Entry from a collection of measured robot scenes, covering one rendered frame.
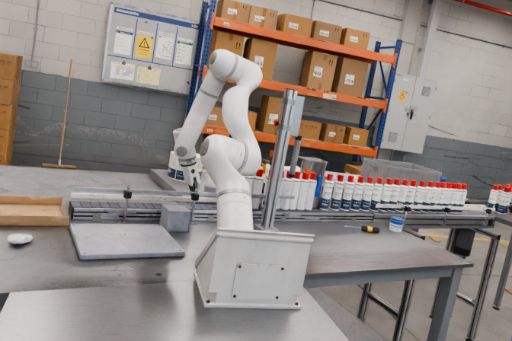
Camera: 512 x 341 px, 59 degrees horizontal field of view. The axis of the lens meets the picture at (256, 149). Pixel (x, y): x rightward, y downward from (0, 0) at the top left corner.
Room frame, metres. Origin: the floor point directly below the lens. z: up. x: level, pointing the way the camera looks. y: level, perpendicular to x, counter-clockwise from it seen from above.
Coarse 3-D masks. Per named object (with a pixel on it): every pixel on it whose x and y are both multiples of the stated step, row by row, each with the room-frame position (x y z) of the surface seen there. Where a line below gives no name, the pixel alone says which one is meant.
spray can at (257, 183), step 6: (258, 174) 2.22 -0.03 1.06; (258, 180) 2.21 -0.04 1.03; (252, 186) 2.22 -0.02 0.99; (258, 186) 2.21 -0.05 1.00; (252, 192) 2.22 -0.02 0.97; (258, 192) 2.21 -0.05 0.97; (252, 198) 2.21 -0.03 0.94; (258, 198) 2.22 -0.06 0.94; (252, 204) 2.21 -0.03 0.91; (258, 204) 2.22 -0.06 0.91
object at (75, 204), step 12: (72, 204) 1.81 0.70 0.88; (84, 204) 1.83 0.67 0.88; (96, 204) 1.86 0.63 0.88; (108, 204) 1.89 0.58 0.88; (120, 204) 1.92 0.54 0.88; (132, 204) 1.95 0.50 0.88; (144, 204) 1.98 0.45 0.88; (156, 204) 2.02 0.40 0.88; (180, 204) 2.08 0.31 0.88; (192, 204) 2.12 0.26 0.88
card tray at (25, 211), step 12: (0, 204) 1.79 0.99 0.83; (12, 204) 1.81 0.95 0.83; (24, 204) 1.84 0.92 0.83; (36, 204) 1.86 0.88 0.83; (48, 204) 1.88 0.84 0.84; (60, 204) 1.91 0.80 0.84; (0, 216) 1.57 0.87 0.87; (12, 216) 1.59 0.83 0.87; (24, 216) 1.61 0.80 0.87; (36, 216) 1.63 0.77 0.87; (48, 216) 1.65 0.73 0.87; (60, 216) 1.67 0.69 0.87
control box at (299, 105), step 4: (300, 96) 2.12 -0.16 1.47; (296, 100) 2.12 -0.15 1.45; (300, 100) 2.12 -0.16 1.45; (304, 100) 2.12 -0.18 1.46; (296, 104) 2.12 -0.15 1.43; (300, 104) 2.12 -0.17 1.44; (296, 108) 2.12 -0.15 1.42; (300, 108) 2.12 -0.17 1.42; (280, 112) 2.13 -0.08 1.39; (296, 112) 2.12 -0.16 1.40; (300, 112) 2.12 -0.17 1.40; (296, 116) 2.12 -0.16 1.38; (300, 116) 2.12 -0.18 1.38; (296, 120) 2.12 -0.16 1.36; (300, 120) 2.12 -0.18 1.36; (292, 124) 2.12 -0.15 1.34; (296, 124) 2.12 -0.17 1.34; (292, 128) 2.12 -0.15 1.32; (296, 128) 2.12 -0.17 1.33; (292, 132) 2.12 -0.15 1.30; (296, 132) 2.12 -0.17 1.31; (296, 136) 2.12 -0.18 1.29
